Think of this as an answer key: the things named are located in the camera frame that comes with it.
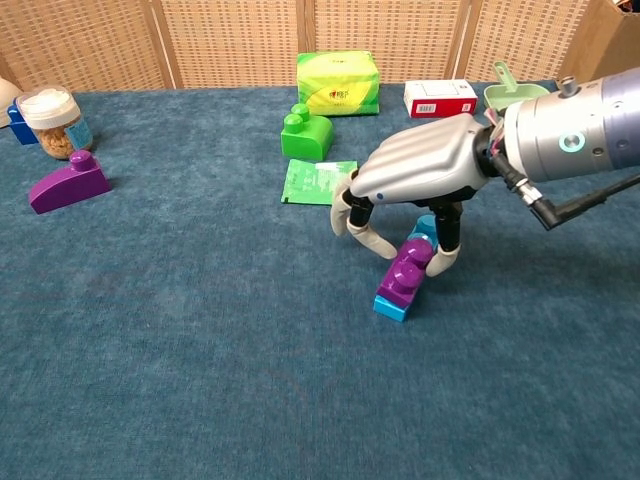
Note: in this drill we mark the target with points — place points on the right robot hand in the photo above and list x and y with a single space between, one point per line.
420 160

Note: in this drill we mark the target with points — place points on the small purple two-stud brick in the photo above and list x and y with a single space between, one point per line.
400 280

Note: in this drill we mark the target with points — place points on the light blue four-stud brick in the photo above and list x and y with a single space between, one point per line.
392 309

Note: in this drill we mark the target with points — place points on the red and white box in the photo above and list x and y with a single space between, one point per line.
440 100

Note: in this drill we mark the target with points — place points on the mint green dustpan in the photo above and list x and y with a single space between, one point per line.
500 95

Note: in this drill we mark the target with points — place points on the green yellow tissue pack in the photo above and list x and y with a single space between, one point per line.
337 85

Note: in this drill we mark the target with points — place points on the green sachet packet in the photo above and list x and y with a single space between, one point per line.
310 182

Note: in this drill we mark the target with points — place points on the green rounded two-stud brick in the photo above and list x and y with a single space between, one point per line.
305 142

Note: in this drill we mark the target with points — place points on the brown cardboard box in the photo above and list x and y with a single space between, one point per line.
600 40

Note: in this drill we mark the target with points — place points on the woven wooden folding screen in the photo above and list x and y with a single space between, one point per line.
225 40

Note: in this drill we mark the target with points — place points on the blue table cloth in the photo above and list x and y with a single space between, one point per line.
320 400

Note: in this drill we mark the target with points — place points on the purple sloped one-stud brick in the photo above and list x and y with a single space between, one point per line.
70 187

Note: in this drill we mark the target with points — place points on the clear jar with white lid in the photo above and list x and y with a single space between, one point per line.
50 115

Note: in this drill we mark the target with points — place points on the blue and white object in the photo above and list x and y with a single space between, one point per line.
20 131

